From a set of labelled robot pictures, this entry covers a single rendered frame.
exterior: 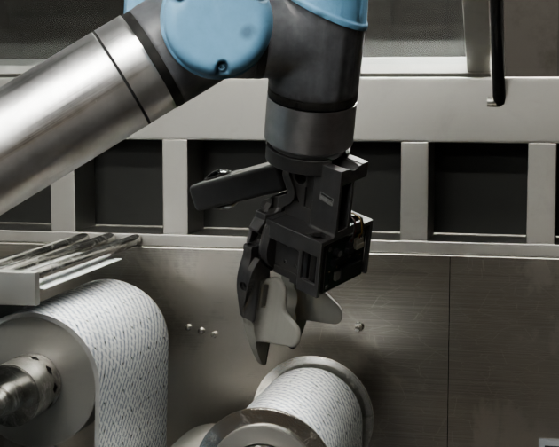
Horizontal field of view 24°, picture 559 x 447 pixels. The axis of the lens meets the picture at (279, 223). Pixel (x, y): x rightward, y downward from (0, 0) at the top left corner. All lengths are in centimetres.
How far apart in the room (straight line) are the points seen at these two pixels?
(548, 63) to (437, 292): 165
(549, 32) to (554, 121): 162
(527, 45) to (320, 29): 219
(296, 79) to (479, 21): 52
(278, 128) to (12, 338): 46
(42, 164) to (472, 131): 79
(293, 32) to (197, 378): 74
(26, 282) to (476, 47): 60
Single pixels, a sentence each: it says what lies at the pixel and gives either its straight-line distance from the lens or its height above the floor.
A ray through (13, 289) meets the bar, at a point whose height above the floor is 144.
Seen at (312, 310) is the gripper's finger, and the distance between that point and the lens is 118.
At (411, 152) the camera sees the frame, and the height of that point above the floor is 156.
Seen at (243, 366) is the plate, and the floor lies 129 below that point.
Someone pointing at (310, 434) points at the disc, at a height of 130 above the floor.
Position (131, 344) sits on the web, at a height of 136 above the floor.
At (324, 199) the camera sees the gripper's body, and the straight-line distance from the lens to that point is 107.
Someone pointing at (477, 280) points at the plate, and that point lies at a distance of 158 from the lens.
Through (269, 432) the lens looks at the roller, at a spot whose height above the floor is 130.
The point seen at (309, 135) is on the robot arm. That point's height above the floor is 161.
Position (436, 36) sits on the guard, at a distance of 156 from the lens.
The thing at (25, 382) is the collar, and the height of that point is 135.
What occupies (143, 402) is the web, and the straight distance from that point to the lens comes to 150.
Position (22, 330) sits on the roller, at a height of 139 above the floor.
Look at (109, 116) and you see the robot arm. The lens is 88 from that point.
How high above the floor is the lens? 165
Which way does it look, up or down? 6 degrees down
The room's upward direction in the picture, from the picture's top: straight up
